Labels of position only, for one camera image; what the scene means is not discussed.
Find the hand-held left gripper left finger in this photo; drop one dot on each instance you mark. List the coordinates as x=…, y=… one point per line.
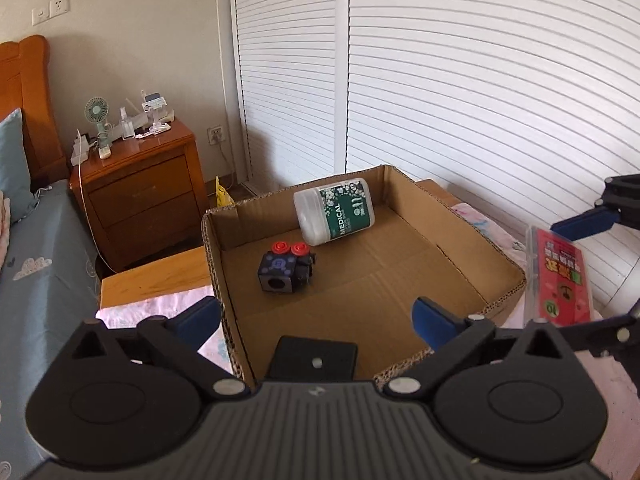
x=199, y=321

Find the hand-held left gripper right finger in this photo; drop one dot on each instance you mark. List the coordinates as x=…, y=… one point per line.
x=429, y=322

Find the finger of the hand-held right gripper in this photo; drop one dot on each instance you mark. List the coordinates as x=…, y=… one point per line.
x=600, y=337
x=585, y=223

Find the cardboard box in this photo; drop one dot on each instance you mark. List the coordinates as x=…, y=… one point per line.
x=360, y=280

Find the pink printed cloth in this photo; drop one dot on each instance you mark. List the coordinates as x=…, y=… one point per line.
x=615, y=390

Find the black cube toy red buttons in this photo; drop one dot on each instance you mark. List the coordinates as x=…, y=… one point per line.
x=282, y=272

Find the black square plate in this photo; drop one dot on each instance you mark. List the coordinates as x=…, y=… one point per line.
x=312, y=355

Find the yellow bag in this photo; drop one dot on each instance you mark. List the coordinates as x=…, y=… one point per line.
x=224, y=195

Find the wooden nightstand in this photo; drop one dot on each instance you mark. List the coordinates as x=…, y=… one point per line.
x=145, y=195

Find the white bottle with green label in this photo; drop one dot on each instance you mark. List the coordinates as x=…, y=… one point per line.
x=345, y=212

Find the blue-grey bed sheet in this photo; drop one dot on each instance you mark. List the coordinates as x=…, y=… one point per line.
x=40, y=280

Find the white louvered closet door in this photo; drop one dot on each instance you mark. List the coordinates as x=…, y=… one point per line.
x=490, y=85
x=290, y=70

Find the clear small bottle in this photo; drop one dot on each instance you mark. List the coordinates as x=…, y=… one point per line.
x=127, y=125

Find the white power strip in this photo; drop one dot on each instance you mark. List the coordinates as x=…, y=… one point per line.
x=80, y=149

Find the clear phone stand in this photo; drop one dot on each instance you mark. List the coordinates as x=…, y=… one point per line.
x=155, y=110

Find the pink quilt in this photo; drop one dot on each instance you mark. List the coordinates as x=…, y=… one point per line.
x=4, y=220

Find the small green desk fan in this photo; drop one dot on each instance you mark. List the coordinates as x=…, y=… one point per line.
x=96, y=110

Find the blue pillow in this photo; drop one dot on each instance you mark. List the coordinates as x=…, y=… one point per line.
x=12, y=170

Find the wooden bed headboard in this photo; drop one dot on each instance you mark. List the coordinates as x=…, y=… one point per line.
x=25, y=90

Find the white low wall socket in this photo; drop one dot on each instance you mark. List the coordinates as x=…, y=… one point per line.
x=216, y=134

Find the white wall outlet plate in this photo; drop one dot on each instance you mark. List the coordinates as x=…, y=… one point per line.
x=59, y=6

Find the white wall switch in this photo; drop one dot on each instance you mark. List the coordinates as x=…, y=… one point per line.
x=40, y=13

